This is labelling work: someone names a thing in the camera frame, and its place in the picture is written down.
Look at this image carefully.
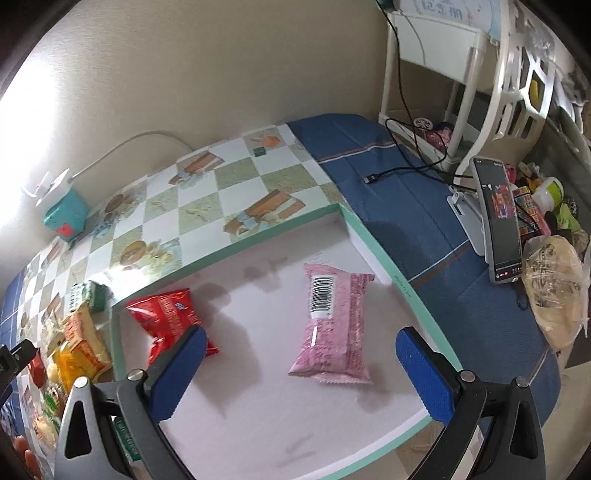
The white lattice shelf panel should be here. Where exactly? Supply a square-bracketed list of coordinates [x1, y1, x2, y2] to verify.
[489, 0, 571, 141]

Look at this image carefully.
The blue bed sheet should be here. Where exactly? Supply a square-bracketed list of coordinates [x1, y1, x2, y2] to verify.
[287, 113, 561, 425]

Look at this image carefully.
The checkered printed tablecloth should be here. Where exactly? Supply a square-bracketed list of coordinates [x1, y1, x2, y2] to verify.
[0, 124, 347, 480]

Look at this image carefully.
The colourful striped box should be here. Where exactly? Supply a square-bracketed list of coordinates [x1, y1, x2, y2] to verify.
[510, 185, 550, 236]

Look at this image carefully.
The black USB cable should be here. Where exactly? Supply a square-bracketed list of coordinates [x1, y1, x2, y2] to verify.
[362, 4, 476, 185]

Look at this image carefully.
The teal charger box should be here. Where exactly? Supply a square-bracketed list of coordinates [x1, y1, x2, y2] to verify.
[44, 189, 90, 243]

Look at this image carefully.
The pink toy with white wheel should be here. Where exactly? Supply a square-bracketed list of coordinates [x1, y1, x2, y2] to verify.
[414, 116, 452, 145]

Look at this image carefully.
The clear plastic bag with bread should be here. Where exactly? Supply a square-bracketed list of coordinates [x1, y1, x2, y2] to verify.
[522, 234, 589, 349]

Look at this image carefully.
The pink snack packet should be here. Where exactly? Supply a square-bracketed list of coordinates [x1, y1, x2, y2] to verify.
[288, 263, 376, 385]

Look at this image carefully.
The white plastic rack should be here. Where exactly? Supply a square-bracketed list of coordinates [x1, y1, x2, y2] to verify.
[379, 9, 490, 167]

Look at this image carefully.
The white wall plug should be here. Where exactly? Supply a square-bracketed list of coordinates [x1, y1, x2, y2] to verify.
[21, 168, 72, 206]

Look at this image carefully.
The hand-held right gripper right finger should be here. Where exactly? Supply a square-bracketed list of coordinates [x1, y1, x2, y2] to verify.
[394, 327, 548, 480]

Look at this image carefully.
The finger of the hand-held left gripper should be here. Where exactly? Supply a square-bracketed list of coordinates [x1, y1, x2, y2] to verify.
[0, 340, 38, 407]

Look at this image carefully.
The white box with green rim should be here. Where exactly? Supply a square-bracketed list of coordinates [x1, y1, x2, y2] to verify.
[111, 205, 462, 478]

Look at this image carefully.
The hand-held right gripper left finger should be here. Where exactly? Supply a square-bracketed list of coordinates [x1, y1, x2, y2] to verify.
[55, 325, 208, 480]

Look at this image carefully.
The white charger cable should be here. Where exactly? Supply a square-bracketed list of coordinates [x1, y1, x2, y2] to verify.
[69, 130, 195, 181]

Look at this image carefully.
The white phone stand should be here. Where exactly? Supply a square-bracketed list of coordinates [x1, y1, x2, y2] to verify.
[445, 187, 492, 264]

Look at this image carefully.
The smartphone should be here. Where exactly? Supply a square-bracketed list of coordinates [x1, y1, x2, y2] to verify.
[471, 156, 525, 284]

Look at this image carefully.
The white and green bottle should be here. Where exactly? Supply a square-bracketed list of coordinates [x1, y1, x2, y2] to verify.
[531, 176, 564, 213]

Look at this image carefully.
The pale printed paper sheet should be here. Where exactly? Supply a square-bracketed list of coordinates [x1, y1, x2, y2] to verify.
[399, 0, 504, 40]

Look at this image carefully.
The yellow orange snack packet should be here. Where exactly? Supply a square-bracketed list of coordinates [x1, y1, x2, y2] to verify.
[48, 344, 95, 395]

